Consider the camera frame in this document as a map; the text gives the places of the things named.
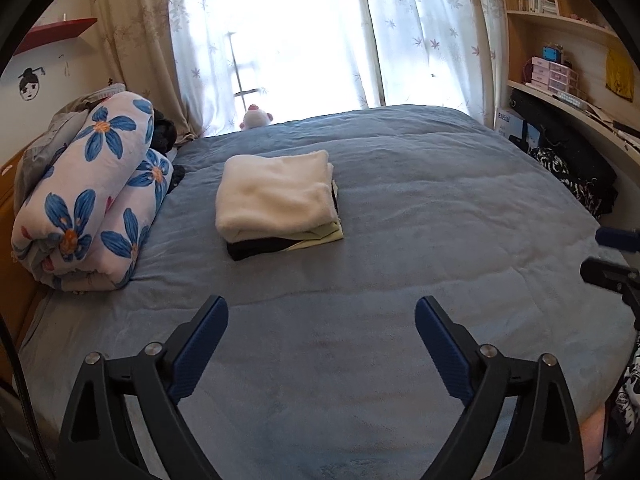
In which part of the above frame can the pink drawer organizer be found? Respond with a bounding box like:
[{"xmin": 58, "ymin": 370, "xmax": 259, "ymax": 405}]
[{"xmin": 530, "ymin": 55, "xmax": 581, "ymax": 96}]

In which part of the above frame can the black clothes heap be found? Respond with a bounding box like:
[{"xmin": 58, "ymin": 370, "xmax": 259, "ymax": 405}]
[{"xmin": 152, "ymin": 107, "xmax": 186, "ymax": 193}]

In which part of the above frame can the face wall sticker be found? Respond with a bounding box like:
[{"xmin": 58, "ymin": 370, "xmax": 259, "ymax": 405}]
[{"xmin": 17, "ymin": 66, "xmax": 47, "ymax": 103}]

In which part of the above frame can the blue white cardboard box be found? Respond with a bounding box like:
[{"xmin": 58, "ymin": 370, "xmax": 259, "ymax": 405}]
[{"xmin": 494, "ymin": 107, "xmax": 541, "ymax": 151}]

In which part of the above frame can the red wall shelf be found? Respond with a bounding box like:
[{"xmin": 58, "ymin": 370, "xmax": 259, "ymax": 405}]
[{"xmin": 15, "ymin": 17, "xmax": 98, "ymax": 56}]

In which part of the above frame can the yellow cloth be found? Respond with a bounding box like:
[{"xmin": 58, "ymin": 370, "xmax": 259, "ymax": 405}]
[{"xmin": 606, "ymin": 49, "xmax": 636, "ymax": 97}]

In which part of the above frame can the curved wooden desk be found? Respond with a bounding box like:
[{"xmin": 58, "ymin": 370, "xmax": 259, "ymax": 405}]
[{"xmin": 507, "ymin": 80, "xmax": 640, "ymax": 171}]

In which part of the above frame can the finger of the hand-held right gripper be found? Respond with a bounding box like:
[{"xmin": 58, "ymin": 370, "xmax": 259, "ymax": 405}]
[
  {"xmin": 580, "ymin": 256, "xmax": 640, "ymax": 307},
  {"xmin": 595, "ymin": 226, "xmax": 640, "ymax": 252}
]

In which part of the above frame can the cream fuzzy braided cardigan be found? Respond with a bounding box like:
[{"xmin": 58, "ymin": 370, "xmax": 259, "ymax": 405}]
[{"xmin": 215, "ymin": 150, "xmax": 335, "ymax": 243}]

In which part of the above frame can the white sheer leaf curtain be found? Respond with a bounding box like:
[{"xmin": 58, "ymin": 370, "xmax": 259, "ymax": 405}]
[
  {"xmin": 360, "ymin": 0, "xmax": 508, "ymax": 128},
  {"xmin": 167, "ymin": 0, "xmax": 386, "ymax": 136}
]

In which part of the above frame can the wooden bed frame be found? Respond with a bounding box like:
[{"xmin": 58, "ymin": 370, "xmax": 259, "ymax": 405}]
[{"xmin": 0, "ymin": 162, "xmax": 41, "ymax": 346}]

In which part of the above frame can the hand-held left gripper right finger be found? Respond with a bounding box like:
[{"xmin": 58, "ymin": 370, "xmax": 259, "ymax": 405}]
[{"xmin": 415, "ymin": 296, "xmax": 586, "ymax": 480}]

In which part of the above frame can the wooden bookshelf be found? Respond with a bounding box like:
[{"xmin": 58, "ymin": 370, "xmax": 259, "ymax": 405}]
[{"xmin": 497, "ymin": 0, "xmax": 640, "ymax": 111}]

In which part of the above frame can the blue floral rolled quilt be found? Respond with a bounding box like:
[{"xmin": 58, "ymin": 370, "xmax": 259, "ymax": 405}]
[{"xmin": 11, "ymin": 91, "xmax": 175, "ymax": 291}]

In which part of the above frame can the white pink plush toy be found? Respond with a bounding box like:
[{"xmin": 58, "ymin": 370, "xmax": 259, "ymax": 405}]
[{"xmin": 240, "ymin": 104, "xmax": 276, "ymax": 131}]

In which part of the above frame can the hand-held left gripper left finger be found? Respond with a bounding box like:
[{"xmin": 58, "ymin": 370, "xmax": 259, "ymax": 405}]
[{"xmin": 57, "ymin": 295, "xmax": 229, "ymax": 480}]

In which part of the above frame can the black clothes pile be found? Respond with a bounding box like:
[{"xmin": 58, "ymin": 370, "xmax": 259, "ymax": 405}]
[{"xmin": 512, "ymin": 95, "xmax": 618, "ymax": 218}]

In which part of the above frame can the blue bed blanket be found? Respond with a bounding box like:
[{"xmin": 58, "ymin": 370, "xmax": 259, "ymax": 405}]
[{"xmin": 17, "ymin": 105, "xmax": 631, "ymax": 480}]

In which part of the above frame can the green and black folded garment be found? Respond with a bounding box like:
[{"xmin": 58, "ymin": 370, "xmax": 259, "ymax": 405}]
[{"xmin": 226, "ymin": 182, "xmax": 345, "ymax": 262}]

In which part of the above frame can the black white striped cloth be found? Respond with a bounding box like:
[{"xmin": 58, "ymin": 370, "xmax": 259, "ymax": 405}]
[{"xmin": 607, "ymin": 345, "xmax": 640, "ymax": 466}]

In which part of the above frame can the beige floral curtain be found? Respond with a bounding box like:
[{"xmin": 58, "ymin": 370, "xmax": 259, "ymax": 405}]
[{"xmin": 90, "ymin": 0, "xmax": 201, "ymax": 141}]

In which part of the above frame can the black white speckled cloth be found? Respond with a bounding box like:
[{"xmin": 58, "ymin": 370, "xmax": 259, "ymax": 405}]
[{"xmin": 530, "ymin": 147, "xmax": 601, "ymax": 211}]

